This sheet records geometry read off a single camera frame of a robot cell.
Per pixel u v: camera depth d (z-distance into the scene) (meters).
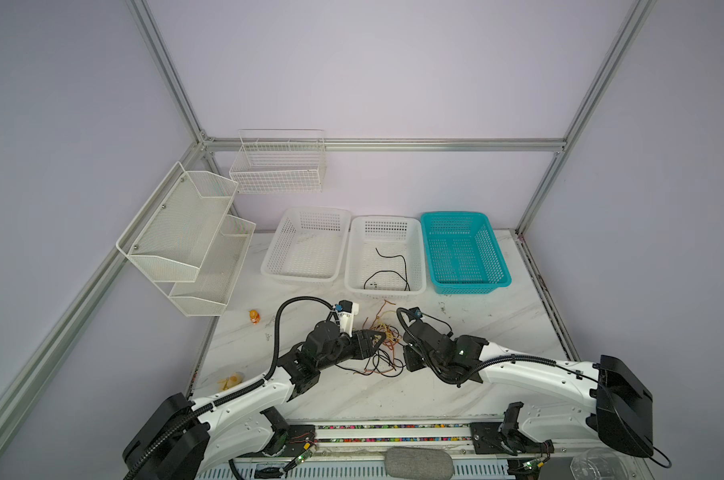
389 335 0.78
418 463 0.68
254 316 0.93
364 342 0.70
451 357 0.59
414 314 0.72
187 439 0.40
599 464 0.69
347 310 0.73
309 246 1.15
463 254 1.15
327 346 0.62
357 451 0.73
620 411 0.41
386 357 0.87
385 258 1.11
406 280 1.04
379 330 0.79
